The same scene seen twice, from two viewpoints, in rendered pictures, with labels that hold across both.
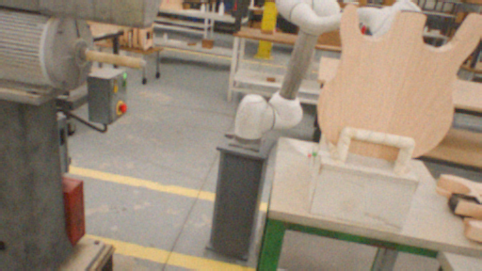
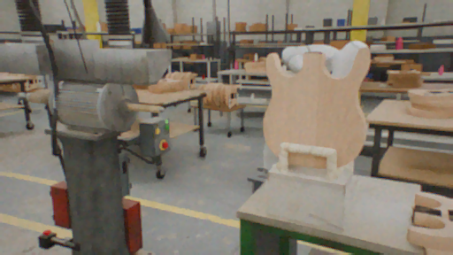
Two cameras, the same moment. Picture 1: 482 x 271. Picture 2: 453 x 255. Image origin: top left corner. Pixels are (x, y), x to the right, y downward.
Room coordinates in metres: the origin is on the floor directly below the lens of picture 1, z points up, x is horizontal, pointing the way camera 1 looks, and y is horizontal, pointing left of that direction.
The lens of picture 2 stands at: (-0.27, -0.54, 1.58)
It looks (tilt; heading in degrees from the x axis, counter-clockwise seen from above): 14 degrees down; 21
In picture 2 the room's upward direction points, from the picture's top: 1 degrees counter-clockwise
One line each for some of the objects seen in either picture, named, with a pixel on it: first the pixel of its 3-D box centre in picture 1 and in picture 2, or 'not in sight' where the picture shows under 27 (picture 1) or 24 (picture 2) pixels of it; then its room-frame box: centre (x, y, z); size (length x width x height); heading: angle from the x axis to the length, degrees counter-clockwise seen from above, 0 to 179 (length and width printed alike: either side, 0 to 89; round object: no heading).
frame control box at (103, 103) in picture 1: (89, 101); (143, 141); (1.45, 0.65, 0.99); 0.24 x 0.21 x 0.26; 85
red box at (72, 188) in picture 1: (53, 203); (119, 220); (1.38, 0.81, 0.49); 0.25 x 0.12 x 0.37; 85
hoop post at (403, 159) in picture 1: (403, 158); (331, 166); (0.93, -0.46, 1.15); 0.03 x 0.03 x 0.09
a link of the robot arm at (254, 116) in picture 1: (252, 115); (277, 150); (1.90, -0.06, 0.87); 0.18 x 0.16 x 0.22; 121
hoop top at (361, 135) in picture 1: (377, 137); (307, 150); (0.94, -0.37, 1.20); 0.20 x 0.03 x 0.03; 84
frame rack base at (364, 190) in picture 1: (358, 185); (309, 193); (0.99, -0.38, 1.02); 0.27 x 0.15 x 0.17; 85
